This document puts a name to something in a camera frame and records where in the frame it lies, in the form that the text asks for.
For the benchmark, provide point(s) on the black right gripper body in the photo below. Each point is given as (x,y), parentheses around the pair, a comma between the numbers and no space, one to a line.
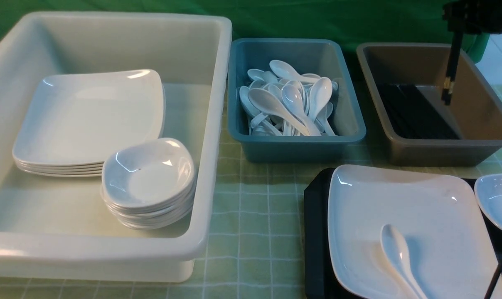
(474,16)

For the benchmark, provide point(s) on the small white dish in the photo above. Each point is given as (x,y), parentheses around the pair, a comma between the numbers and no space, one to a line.
(488,193)

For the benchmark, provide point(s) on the large white square plate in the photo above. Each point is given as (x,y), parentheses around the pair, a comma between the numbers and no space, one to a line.
(451,254)

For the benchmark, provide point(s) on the white ceramic spoon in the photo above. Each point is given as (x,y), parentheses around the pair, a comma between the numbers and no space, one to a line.
(396,251)

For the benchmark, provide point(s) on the brown plastic bin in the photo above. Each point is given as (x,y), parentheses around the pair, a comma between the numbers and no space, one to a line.
(474,112)

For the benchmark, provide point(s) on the pile of black chopsticks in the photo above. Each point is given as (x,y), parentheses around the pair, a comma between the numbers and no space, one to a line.
(411,114)

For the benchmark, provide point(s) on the green backdrop cloth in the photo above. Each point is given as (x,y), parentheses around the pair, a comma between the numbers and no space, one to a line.
(346,22)

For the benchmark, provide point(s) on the teal plastic bin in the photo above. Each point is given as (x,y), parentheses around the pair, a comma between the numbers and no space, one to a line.
(316,56)

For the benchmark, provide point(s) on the pile of white spoons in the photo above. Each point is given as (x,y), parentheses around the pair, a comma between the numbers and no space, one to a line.
(282,102)

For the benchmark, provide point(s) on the green checkered tablecloth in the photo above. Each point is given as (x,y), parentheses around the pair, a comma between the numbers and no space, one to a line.
(255,248)

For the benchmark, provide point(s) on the stack of small white dishes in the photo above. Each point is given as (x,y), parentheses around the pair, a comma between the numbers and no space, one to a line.
(151,185)

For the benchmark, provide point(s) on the stack of white square plates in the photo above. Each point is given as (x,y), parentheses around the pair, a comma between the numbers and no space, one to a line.
(77,121)

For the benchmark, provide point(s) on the large white plastic tub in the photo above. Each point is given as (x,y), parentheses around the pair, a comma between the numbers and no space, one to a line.
(60,228)

